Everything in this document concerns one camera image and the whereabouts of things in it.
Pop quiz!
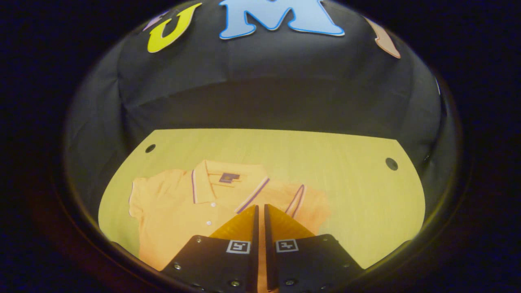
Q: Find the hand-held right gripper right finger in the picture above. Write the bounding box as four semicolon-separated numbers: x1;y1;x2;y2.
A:
265;204;364;293

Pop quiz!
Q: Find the orange polo T-shirt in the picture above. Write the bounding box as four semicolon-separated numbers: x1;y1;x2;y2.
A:
129;160;331;293

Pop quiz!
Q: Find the black backdrop cloth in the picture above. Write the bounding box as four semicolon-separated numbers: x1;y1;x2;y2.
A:
63;0;458;245

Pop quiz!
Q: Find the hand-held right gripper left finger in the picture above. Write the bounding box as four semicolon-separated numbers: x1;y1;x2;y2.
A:
161;205;260;293

